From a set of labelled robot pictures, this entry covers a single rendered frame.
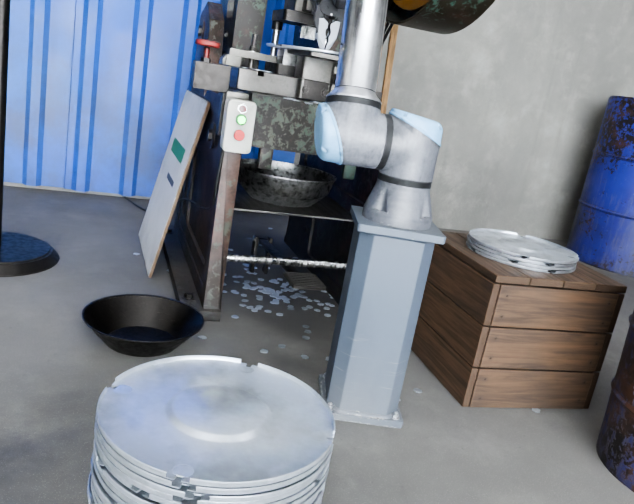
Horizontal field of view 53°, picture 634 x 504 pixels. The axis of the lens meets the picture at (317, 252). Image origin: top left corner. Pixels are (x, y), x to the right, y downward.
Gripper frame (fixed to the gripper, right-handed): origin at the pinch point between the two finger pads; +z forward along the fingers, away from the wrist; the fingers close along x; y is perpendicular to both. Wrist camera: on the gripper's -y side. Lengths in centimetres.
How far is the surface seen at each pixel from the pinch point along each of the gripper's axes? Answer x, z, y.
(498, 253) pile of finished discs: -39, 43, -48
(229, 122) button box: 26.8, 23.0, -14.5
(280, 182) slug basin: 5.4, 40.5, 5.1
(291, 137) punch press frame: 6.6, 25.7, -3.5
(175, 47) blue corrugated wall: 29, 6, 132
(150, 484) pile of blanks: 50, 51, -122
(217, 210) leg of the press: 26, 48, -9
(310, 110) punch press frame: 2.4, 17.5, -3.5
